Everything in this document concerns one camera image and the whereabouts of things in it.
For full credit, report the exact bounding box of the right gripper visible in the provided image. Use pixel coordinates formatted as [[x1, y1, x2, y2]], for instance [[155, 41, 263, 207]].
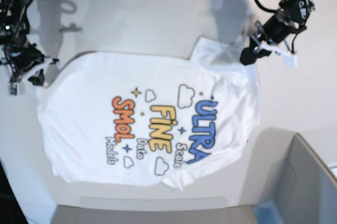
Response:
[[5, 47, 60, 86]]

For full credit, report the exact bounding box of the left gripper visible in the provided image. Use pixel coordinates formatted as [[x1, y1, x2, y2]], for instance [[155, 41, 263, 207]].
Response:
[[240, 21, 296, 65]]

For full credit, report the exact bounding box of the white printed t-shirt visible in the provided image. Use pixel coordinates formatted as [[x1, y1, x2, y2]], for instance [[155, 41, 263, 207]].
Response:
[[36, 37, 261, 189]]

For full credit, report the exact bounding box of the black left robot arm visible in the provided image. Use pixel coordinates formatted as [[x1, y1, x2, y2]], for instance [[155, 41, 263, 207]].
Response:
[[240, 0, 315, 67]]

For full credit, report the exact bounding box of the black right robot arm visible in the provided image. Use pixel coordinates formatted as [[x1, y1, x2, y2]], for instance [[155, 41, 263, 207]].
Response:
[[1, 0, 59, 86]]

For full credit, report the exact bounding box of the grey storage bin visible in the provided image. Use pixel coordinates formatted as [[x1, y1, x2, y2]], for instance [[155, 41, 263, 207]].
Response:
[[253, 134, 336, 223]]

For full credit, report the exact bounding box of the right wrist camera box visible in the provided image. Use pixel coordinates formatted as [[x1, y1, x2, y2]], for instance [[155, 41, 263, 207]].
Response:
[[8, 82, 25, 96]]

